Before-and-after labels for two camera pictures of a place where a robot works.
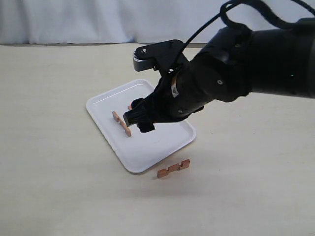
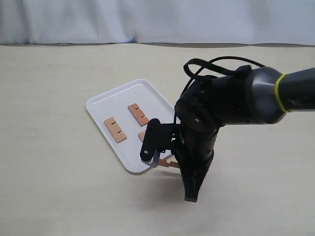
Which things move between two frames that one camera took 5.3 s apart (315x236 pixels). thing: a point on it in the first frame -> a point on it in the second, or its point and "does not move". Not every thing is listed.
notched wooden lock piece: x=163 y=172 -> x=141 y=135
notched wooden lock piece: x=122 y=122 -> x=115 y=130
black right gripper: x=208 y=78 -> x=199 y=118
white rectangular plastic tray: x=141 y=150 does not move
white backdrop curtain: x=129 y=21 does not move
